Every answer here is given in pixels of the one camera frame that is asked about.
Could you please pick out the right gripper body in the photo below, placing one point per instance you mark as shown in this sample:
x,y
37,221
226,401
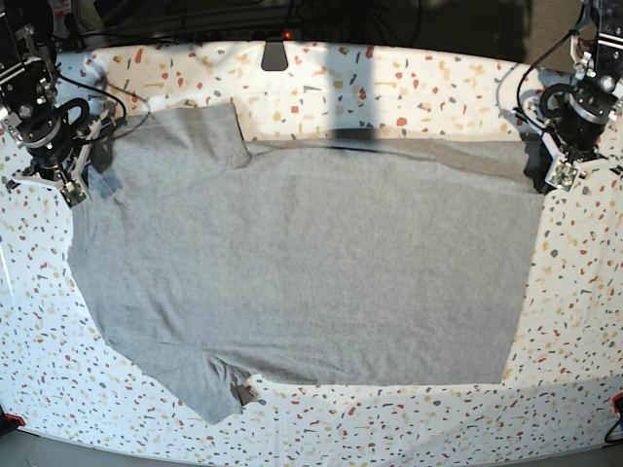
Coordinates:
x,y
58,137

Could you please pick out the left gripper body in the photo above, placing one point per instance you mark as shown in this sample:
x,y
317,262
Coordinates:
x,y
577,116

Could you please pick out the grey T-shirt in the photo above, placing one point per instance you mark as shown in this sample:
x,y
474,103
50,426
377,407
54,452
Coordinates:
x,y
330,262

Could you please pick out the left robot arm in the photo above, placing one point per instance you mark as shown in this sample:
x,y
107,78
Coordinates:
x,y
595,46

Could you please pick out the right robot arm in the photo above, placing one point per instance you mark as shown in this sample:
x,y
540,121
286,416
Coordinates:
x,y
29,68

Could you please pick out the terrazzo pattern table cover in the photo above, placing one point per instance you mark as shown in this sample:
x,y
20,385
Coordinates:
x,y
563,367

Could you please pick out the red corner clamp right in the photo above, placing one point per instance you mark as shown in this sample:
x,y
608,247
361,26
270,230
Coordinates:
x,y
617,404

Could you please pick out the red corner clamp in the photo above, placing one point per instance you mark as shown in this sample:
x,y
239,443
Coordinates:
x,y
10,422
617,404

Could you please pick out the red corner clamp left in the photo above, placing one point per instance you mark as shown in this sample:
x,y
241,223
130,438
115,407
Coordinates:
x,y
10,422

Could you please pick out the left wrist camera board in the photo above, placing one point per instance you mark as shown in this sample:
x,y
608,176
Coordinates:
x,y
562,175

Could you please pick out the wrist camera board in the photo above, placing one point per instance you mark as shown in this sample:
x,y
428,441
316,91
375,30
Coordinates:
x,y
562,175
74,193

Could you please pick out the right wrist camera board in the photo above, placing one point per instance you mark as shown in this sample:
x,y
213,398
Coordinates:
x,y
74,193

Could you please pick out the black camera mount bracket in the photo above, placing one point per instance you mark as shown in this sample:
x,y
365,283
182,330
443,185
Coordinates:
x,y
274,58

